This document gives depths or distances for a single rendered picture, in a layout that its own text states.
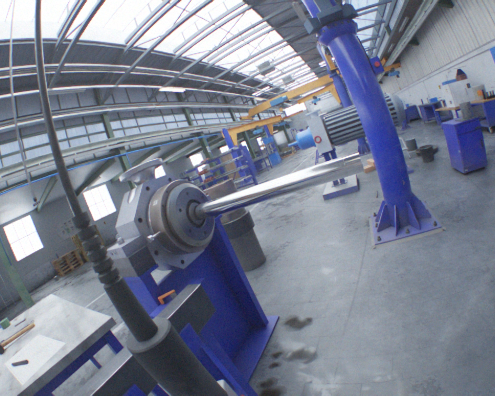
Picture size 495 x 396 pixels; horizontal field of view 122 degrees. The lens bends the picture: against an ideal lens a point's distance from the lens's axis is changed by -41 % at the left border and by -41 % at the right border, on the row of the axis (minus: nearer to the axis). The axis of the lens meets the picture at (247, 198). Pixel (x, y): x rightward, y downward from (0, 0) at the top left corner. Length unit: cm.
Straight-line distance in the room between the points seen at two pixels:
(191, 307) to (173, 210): 42
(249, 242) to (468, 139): 331
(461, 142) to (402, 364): 298
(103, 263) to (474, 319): 165
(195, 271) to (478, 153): 376
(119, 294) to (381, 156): 230
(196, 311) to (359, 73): 220
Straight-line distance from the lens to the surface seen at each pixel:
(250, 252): 272
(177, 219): 104
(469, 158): 379
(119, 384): 76
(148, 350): 19
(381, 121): 230
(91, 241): 18
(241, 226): 258
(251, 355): 173
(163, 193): 108
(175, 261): 120
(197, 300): 90
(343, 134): 432
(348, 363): 149
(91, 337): 107
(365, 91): 230
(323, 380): 146
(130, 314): 19
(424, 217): 267
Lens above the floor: 124
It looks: 9 degrees down
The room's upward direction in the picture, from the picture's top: 22 degrees counter-clockwise
